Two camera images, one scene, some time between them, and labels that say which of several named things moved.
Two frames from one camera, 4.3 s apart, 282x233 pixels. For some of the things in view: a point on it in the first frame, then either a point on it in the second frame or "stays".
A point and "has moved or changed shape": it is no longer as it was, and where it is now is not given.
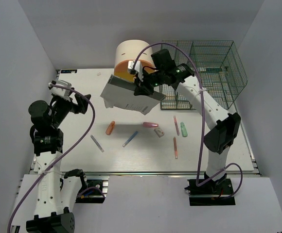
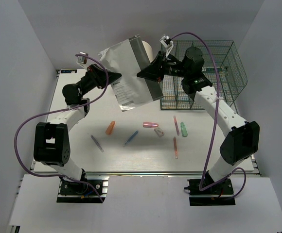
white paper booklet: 119,93 has moved or changed shape
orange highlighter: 110,127 stays
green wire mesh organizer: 220,67 stays
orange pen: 175,148 stays
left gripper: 82,104 -> 97,75
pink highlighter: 150,124 stays
